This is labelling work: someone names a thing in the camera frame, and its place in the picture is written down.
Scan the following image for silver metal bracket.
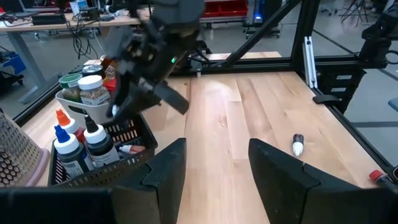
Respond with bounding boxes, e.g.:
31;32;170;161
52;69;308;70
303;35;318;90

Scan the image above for dark bottle with red cap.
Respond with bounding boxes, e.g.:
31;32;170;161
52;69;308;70
369;169;393;185

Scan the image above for black white round cap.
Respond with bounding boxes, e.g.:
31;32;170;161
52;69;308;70
77;75;111;106

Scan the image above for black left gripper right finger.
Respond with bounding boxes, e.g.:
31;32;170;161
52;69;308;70
248;139;355;224

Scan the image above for metal mesh basket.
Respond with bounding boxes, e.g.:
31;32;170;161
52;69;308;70
0;108;50;187

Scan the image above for green lid oregano jar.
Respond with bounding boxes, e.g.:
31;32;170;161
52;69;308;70
58;73;83;103

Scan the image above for black box device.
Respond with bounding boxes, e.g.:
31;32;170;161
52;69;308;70
30;12;68;26

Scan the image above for small orange dropper bottle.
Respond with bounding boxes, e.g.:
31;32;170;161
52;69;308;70
119;144;146;156

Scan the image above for black plastic basket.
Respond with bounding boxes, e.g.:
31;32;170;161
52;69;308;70
48;113;159;187

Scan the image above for black aluminium table frame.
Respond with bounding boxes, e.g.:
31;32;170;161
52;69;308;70
12;0;398;194

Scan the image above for grey plastic bin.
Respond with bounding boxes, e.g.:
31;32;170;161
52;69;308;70
55;90;121;125

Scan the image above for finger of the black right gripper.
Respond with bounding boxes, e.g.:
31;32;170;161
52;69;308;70
107;73;130;116
114;86;161;121

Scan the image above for blue food colouring bottle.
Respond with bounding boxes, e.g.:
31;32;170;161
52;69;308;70
53;124;94;179

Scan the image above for red storage bins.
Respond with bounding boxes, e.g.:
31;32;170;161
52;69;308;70
201;0;249;18

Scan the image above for tan lid spice jar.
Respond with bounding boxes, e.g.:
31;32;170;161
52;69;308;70
99;54;121;80

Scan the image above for orange turmeric bottle black lid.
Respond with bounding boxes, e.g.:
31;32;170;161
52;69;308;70
81;64;106;78

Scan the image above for desk with grey legs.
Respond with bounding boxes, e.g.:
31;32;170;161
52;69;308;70
0;7;156;105

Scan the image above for blue storage crate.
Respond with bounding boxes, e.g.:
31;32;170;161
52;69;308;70
0;51;27;75

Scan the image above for black hanging desk cables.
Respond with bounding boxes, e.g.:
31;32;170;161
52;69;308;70
67;18;100;60

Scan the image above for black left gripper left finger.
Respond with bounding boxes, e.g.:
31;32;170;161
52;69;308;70
115;138;187;224

